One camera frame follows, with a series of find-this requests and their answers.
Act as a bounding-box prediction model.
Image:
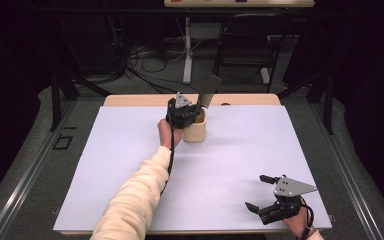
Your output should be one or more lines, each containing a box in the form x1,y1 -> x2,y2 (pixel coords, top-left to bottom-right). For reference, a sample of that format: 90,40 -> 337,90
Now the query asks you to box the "metal floor rail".
0,99 -> 78,240
308,99 -> 384,240

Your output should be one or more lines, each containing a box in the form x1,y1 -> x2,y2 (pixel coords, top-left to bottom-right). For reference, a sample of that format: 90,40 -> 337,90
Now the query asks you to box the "black cleaver knife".
196,74 -> 223,109

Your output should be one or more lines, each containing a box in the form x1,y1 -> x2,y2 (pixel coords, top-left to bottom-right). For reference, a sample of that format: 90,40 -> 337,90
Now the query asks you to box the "person's right hand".
281,199 -> 312,240

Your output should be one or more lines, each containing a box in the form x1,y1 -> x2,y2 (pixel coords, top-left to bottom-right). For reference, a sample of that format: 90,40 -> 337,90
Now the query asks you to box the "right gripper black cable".
296,196 -> 316,240

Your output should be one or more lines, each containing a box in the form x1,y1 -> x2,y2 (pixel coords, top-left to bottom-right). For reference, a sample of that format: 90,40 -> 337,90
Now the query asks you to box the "black metal stand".
277,66 -> 335,136
48,13 -> 112,133

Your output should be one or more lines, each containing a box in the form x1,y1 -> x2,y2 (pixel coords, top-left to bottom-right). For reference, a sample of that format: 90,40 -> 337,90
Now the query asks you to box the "black folding chair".
212,13 -> 294,94

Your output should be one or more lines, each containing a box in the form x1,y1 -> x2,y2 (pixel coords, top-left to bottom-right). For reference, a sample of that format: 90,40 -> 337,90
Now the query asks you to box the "white table mat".
53,104 -> 333,233

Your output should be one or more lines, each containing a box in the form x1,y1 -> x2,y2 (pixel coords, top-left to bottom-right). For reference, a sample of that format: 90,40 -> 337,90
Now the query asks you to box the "white desk leg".
182,16 -> 195,85

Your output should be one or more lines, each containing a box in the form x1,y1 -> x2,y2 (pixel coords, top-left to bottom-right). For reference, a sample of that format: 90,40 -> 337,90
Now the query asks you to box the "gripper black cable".
296,196 -> 316,240
159,98 -> 176,196

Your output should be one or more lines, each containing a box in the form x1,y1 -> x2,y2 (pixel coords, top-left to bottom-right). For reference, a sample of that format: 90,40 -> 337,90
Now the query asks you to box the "bundle of floor cables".
106,16 -> 204,95

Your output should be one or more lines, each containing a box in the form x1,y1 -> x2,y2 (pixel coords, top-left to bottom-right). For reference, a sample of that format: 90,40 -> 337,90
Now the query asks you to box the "wooden table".
59,93 -> 328,236

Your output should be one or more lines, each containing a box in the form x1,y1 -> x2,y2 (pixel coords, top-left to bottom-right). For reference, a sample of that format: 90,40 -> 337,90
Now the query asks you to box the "person's left hand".
157,118 -> 185,150

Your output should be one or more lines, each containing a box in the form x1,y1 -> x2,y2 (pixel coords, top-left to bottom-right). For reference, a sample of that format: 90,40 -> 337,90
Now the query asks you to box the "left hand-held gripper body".
165,92 -> 199,130

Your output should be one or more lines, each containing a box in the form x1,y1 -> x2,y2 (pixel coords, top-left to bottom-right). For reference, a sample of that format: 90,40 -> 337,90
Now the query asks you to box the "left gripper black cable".
159,98 -> 176,196

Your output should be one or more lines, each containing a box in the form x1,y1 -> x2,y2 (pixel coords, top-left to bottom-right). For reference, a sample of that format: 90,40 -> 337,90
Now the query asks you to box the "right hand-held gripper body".
259,174 -> 318,226

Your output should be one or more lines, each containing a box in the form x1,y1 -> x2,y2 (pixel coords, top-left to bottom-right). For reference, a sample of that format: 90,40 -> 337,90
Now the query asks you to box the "square wooden holder cup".
181,106 -> 208,144

